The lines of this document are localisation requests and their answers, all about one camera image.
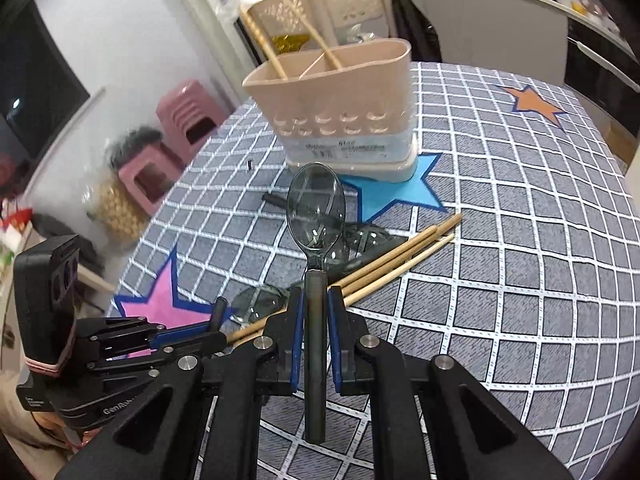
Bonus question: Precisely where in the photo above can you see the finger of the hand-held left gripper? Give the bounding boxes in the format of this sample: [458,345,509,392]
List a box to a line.
[92,347,174,381]
[145,322,231,357]

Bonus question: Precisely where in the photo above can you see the tall pink plastic stool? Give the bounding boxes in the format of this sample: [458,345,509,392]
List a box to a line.
[156,79,228,161]

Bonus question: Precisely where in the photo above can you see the black plastic bag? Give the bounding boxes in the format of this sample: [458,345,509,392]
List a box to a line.
[387,0,443,63]

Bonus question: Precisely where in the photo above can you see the beige basket cart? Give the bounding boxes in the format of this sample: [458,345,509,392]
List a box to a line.
[239,0,396,68]

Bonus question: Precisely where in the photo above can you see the beige plastic utensil holder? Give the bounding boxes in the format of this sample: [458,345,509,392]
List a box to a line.
[242,38,420,183]

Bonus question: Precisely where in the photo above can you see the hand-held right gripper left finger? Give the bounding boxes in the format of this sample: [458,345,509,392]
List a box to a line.
[55,286,306,480]

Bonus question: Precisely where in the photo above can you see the clear bag of yellow balls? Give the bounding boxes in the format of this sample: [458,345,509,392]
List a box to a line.
[87,180,151,238]

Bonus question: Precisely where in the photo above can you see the low pink plastic stool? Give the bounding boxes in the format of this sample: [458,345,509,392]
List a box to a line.
[117,142,183,218]

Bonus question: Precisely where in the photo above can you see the kitchen base cabinets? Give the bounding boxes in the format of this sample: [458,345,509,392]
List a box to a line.
[397,0,569,86]

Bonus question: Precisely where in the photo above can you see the person's left forearm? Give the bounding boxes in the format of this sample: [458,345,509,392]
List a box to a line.
[0,390,83,466]

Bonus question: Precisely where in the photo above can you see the dark crumpled bag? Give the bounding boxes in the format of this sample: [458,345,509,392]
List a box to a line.
[109,127,163,167]

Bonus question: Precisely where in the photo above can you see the built-in black oven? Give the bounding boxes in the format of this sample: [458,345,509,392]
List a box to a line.
[566,22,640,136]

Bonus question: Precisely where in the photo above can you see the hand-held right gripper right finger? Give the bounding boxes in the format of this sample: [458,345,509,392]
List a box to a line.
[327,286,576,480]

